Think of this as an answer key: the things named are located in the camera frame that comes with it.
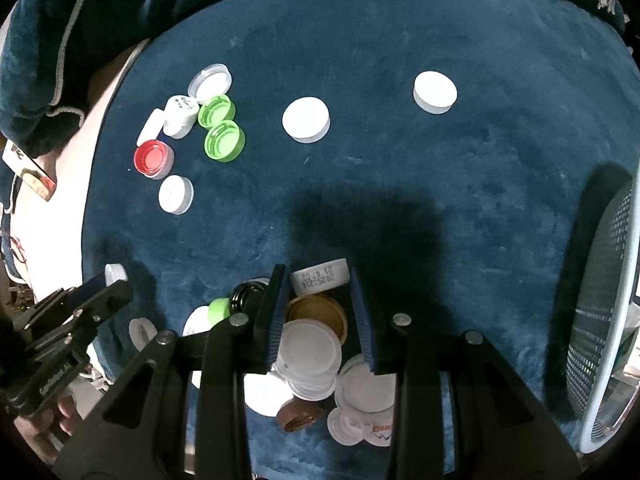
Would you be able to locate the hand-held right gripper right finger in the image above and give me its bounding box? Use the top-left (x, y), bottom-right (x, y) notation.
top-left (349, 266), bottom-right (583, 480)

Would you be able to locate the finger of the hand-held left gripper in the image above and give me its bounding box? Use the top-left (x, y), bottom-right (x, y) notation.
top-left (30, 281), bottom-right (135, 356)
top-left (27, 274), bottom-right (108, 323)

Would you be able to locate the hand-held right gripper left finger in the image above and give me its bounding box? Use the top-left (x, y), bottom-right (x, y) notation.
top-left (52, 262), bottom-right (293, 480)

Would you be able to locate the tan bottle cap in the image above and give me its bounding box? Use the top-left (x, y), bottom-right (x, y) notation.
top-left (286, 294), bottom-right (349, 346)

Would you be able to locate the pile of white caps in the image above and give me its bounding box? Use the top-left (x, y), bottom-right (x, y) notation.
top-left (129, 257), bottom-right (401, 448)

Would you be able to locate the white mesh basket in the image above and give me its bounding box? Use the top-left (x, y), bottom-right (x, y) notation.
top-left (565, 176), bottom-right (640, 456)

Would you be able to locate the person's left hand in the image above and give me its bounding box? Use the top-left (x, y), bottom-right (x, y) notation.
top-left (14, 394), bottom-right (83, 462)

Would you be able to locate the black bottle cap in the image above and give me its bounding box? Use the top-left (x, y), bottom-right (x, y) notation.
top-left (230, 282), bottom-right (273, 321)

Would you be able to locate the small green bottle cap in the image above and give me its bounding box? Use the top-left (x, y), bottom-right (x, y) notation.
top-left (207, 297), bottom-right (232, 326)

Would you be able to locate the pink bed sheet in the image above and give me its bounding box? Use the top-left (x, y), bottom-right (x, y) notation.
top-left (0, 35), bottom-right (151, 391)

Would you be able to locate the brown bottle cap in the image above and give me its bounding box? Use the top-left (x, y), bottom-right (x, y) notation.
top-left (276, 397), bottom-right (326, 433)

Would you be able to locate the small tan box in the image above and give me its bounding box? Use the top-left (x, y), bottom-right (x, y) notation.
top-left (1, 140), bottom-right (58, 202)

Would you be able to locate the red bottle cap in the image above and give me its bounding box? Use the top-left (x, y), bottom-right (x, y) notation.
top-left (133, 140), bottom-right (176, 180)

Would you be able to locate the round blue plush mat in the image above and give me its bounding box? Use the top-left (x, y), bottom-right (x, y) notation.
top-left (80, 0), bottom-right (640, 480)

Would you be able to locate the white oblong bottle cap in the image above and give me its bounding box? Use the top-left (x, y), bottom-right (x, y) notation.
top-left (137, 108), bottom-right (167, 147)

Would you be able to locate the white printed bottle cap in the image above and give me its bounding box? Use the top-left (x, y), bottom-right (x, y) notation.
top-left (162, 95), bottom-right (200, 138)

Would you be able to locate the clear bottle cap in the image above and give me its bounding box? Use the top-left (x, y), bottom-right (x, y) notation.
top-left (189, 63), bottom-right (233, 106)

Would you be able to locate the dark blue plush blanket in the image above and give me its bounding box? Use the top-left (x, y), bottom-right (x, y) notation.
top-left (0, 0), bottom-right (633, 161)

